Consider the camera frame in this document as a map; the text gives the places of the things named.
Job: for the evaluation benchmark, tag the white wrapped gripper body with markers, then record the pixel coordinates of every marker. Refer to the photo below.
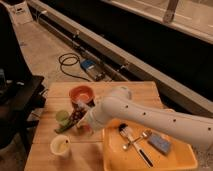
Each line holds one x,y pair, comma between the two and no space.
91,119

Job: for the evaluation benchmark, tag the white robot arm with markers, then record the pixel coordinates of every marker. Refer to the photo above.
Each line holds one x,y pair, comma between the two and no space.
117,103

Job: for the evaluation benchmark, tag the yellow plastic tray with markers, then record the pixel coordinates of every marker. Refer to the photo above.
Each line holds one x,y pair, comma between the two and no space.
180,158

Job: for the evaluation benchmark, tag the black white dish brush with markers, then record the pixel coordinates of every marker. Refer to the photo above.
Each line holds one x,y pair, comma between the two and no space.
125,132

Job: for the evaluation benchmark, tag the green vegetable toy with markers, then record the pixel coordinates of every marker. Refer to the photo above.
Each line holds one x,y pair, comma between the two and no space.
61,129

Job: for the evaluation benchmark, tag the orange bowl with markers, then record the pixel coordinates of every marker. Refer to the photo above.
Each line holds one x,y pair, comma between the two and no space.
83,93

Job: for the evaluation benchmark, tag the green cup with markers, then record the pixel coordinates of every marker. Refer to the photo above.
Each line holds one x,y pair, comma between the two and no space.
62,117

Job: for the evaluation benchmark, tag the blue grey power box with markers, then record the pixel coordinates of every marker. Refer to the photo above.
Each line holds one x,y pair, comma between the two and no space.
92,69

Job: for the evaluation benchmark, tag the metal spoon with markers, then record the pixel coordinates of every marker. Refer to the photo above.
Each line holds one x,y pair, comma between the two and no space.
144,135

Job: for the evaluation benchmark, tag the blue sponge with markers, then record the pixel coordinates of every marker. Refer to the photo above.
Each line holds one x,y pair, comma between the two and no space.
160,144

